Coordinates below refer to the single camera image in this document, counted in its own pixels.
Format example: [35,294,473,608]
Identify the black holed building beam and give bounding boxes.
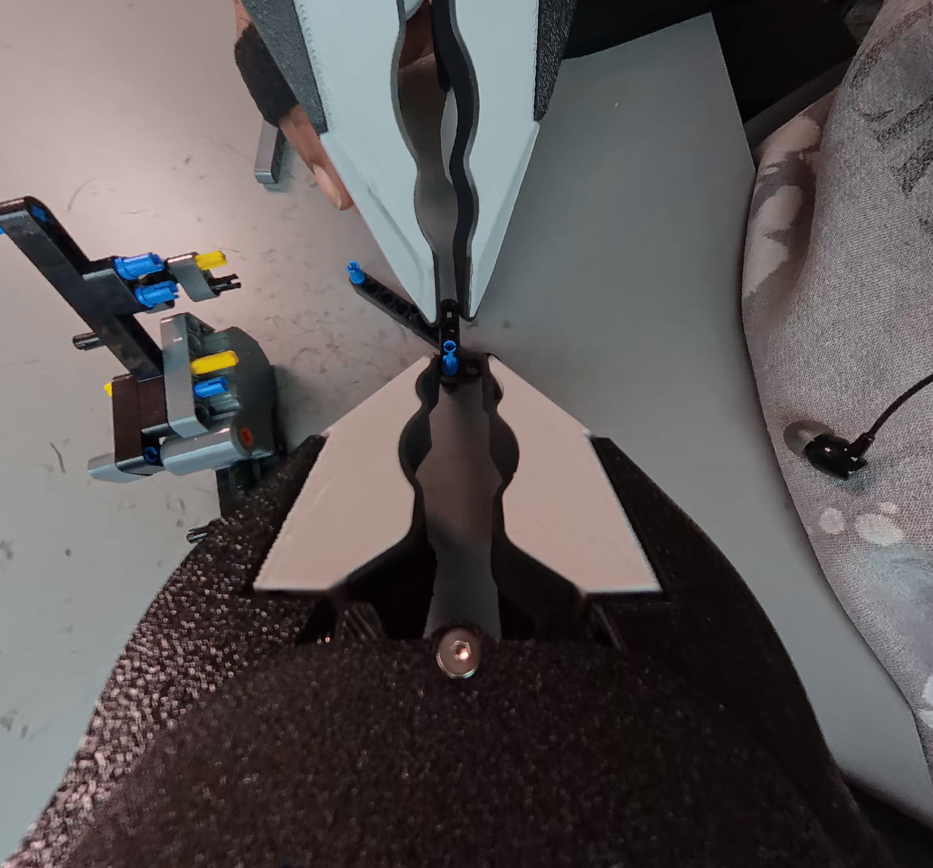
[350,272,462,352]

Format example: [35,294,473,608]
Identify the grey printed sweatshirt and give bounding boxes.
[742,0,933,752]

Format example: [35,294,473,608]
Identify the grey building beam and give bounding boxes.
[254,121,294,191]

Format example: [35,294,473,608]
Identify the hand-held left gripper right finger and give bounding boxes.
[481,356,664,639]

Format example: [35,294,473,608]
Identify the person's right hand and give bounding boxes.
[279,104,358,212]

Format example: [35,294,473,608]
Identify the grey black building-brick assembly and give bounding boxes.
[0,194,281,515]

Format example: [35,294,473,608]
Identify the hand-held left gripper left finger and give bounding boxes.
[255,356,446,636]

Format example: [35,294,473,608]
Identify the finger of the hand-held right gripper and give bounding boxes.
[430,0,542,323]
[277,0,447,324]

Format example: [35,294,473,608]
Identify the black clip microphone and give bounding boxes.
[783,420,870,480]

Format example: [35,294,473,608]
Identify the black microphone cable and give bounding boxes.
[860,373,933,446]

